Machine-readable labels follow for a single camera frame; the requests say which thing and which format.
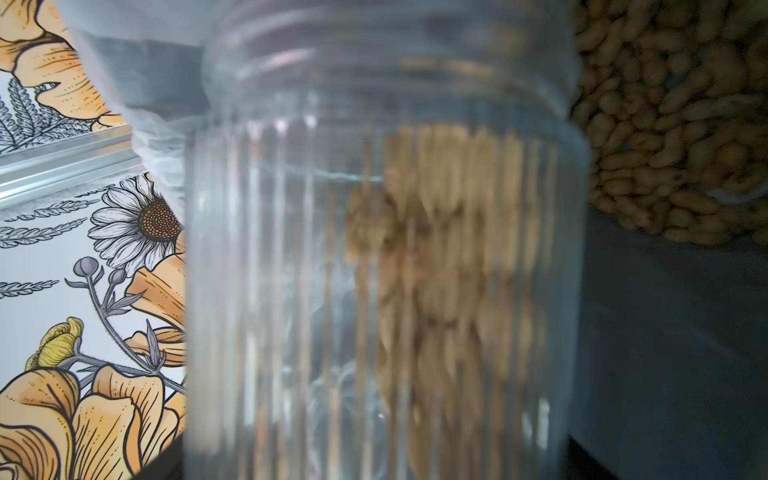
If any green-lid peanut jar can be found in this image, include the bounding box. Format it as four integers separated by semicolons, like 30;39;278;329
184;1;590;479

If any black trash bin with liner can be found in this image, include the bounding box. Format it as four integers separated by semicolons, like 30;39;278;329
61;1;767;479

